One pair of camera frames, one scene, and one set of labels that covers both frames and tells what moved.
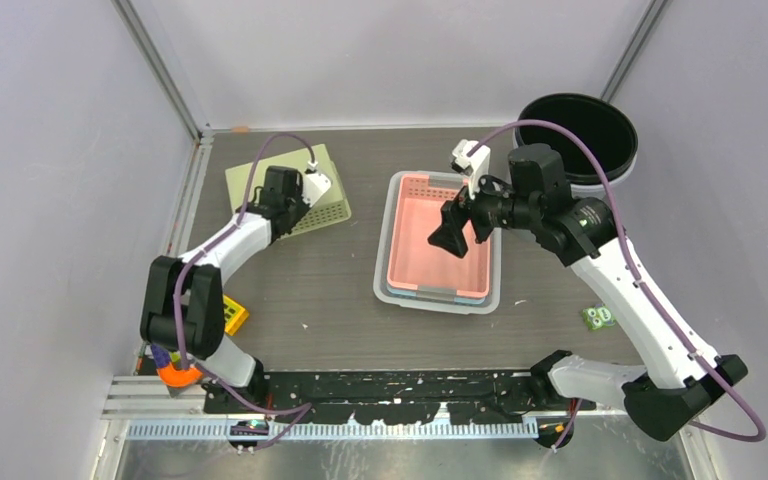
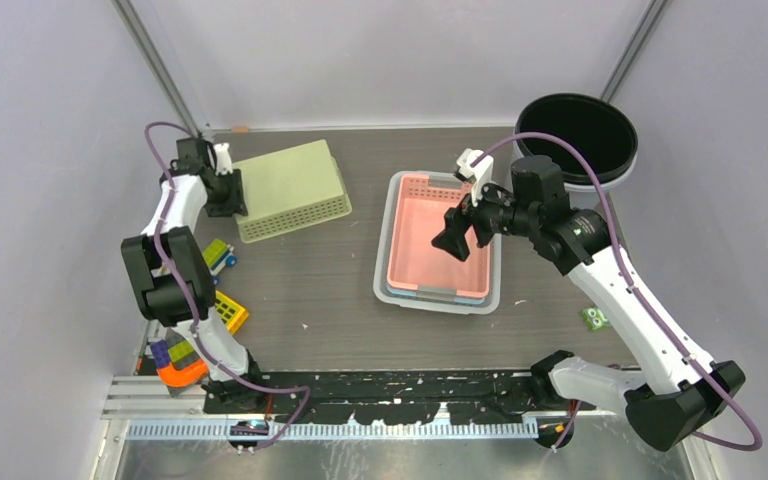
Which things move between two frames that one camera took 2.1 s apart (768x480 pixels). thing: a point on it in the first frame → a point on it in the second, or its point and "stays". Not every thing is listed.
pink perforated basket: (412, 261) stays
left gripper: (303, 209) → (237, 205)
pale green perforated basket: (330, 208) stays
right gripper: (450, 233) stays
